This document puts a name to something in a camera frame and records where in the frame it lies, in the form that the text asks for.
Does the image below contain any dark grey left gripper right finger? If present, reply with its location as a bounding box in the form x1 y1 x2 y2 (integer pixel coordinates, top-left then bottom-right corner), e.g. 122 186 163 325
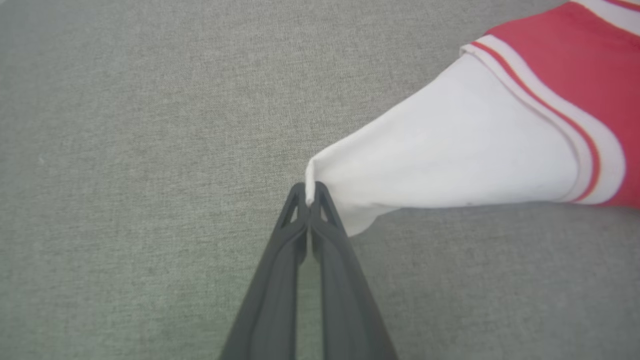
310 181 400 360

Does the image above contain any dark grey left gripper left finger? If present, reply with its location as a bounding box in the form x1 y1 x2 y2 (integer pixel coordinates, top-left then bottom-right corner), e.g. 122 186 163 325
220 182 310 360

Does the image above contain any grey fabric sofa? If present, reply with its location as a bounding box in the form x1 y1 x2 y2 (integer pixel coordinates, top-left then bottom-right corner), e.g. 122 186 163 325
0 0 640 360

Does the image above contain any red and white basketball jersey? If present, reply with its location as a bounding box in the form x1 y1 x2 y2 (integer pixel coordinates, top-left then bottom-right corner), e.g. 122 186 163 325
305 0 640 237

